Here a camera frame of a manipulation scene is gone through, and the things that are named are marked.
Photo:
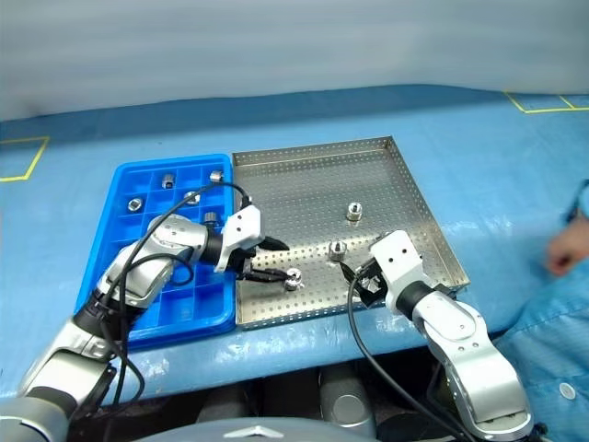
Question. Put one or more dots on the perforated steel tray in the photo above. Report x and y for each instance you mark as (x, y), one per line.
(303, 193)

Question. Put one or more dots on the yellow tape square marking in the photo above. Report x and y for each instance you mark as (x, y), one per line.
(34, 159)

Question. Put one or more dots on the grey robot torso with emblem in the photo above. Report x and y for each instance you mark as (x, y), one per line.
(257, 433)

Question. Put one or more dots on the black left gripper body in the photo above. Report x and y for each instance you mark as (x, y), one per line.
(241, 261)

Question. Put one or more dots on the grey rounded cylinder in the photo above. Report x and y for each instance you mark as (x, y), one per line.
(345, 396)

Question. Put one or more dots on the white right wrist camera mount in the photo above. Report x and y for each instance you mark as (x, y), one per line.
(398, 258)

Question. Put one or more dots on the dark rounded shape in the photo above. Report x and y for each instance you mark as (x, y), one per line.
(225, 403)
(405, 421)

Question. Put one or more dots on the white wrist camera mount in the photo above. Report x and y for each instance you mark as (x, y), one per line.
(398, 258)
(244, 228)

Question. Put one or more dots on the person forearm in blue sleeve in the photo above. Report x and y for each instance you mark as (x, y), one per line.
(580, 202)

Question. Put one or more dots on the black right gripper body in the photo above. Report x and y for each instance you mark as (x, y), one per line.
(370, 276)

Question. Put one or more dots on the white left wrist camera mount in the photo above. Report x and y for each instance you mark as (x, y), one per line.
(244, 228)

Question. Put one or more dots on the person blue gown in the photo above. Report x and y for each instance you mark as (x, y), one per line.
(552, 350)

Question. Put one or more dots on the blue plastic compartment tray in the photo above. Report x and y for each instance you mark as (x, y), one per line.
(184, 301)

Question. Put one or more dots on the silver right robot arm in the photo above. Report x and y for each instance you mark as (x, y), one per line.
(460, 350)

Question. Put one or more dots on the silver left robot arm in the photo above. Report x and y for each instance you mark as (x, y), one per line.
(138, 271)

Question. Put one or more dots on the bare person hand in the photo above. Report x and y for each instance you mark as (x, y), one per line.
(565, 255)

